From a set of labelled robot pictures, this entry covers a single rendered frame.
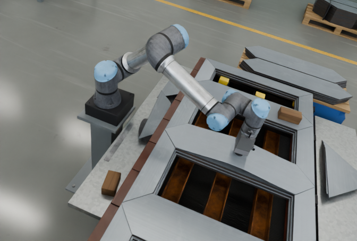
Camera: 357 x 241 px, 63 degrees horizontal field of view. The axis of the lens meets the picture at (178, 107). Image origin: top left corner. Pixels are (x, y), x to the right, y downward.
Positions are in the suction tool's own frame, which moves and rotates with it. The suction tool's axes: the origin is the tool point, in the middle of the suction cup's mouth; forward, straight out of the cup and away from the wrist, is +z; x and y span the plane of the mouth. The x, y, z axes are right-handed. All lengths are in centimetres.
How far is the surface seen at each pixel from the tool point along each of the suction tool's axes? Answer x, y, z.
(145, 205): 32, -38, 2
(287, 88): -28, 71, 2
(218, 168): 7.3, -9.0, 3.3
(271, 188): -17.2, -11.3, 2.9
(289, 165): -25.4, 3.7, 1.1
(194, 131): 22.7, 7.2, 1.1
